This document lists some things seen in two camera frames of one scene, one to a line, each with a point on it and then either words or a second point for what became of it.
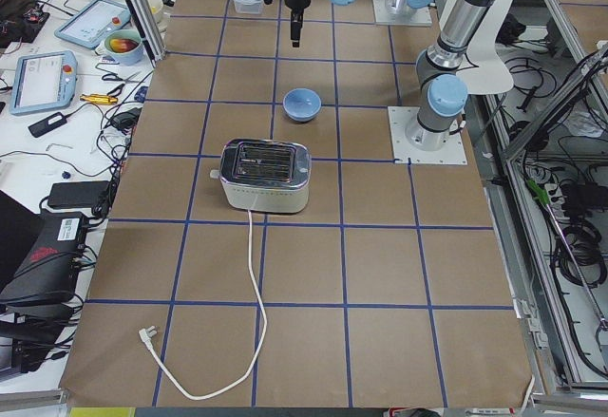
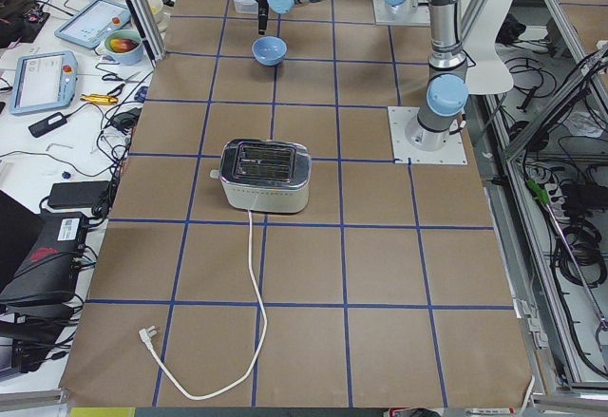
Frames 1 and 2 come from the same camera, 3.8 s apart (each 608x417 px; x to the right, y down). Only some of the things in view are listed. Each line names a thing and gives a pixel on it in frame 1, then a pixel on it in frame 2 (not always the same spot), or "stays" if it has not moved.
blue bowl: [301, 104] to [269, 50]
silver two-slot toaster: [264, 175] stays
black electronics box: [49, 274] stays
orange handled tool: [98, 99] stays
